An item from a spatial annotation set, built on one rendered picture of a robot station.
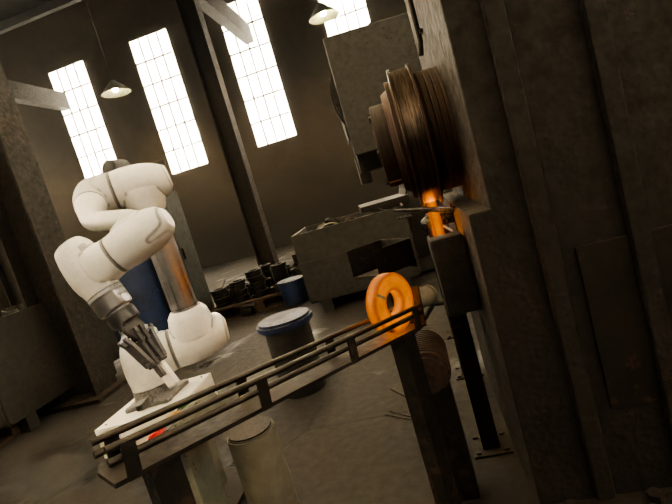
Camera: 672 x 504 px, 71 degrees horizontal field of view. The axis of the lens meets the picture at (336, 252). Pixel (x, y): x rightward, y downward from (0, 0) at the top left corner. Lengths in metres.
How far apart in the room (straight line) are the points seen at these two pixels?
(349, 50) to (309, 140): 7.67
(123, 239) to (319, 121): 10.80
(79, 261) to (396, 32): 3.61
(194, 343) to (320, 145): 10.28
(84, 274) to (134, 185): 0.56
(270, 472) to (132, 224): 0.68
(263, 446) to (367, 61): 3.62
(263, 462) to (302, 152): 10.98
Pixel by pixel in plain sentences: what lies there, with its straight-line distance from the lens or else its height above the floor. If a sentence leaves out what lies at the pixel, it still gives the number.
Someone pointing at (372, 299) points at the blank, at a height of 0.74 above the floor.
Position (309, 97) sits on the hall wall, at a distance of 12.03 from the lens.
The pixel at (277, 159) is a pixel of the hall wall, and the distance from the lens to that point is 12.10.
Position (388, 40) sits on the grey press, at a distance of 4.41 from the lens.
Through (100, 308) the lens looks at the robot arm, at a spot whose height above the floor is 0.90.
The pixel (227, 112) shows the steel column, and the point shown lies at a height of 2.82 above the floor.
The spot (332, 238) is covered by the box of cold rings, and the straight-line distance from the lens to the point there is 4.08.
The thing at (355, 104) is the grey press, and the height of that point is 1.68.
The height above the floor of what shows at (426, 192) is 0.93.
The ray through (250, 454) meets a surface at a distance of 1.21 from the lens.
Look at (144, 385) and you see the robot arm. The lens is 1.88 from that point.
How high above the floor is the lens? 1.02
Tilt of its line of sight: 7 degrees down
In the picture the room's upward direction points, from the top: 16 degrees counter-clockwise
